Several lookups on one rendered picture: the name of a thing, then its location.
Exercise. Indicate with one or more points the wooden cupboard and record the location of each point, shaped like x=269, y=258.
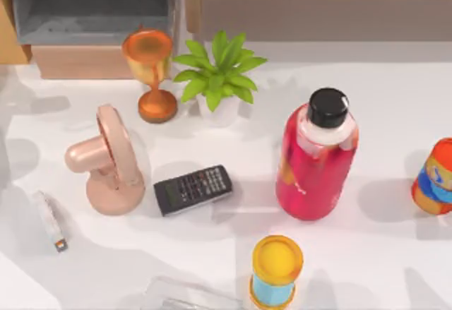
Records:
x=10, y=34

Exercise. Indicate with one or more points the pink desk fan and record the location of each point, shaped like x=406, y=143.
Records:
x=113, y=168

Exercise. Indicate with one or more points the orange gold trophy cup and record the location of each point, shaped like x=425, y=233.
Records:
x=152, y=66

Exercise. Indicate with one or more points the black calculator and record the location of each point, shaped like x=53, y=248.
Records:
x=192, y=189

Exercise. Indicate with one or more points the green plant in white pot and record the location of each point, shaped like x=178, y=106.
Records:
x=219, y=77

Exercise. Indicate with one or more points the pale wooden drawer front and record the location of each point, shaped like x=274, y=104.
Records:
x=84, y=62

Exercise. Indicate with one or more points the yellow and blue can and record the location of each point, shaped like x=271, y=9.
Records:
x=277, y=271

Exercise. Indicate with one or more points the red bottle with black cap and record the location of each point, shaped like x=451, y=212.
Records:
x=314, y=168

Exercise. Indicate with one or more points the orange and blue can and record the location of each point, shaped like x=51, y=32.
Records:
x=433, y=179

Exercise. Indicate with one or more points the wooden open shelf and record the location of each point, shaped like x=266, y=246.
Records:
x=318, y=10

